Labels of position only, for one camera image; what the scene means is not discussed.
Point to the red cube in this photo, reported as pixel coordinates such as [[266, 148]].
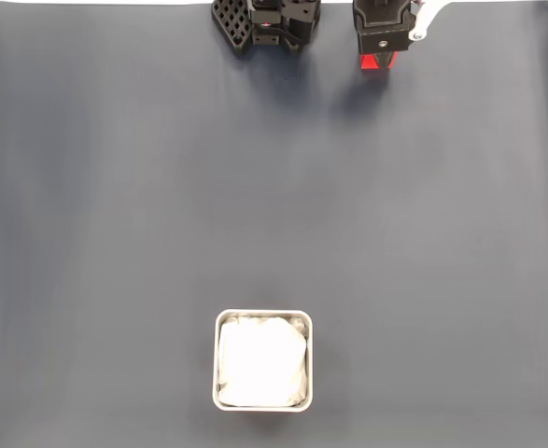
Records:
[[366, 63]]

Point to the white square box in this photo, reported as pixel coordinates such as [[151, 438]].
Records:
[[216, 359]]

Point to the blue-grey table mat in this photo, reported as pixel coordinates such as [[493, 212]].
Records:
[[115, 186]]

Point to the white crumpled cloth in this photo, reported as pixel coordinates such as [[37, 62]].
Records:
[[262, 364]]

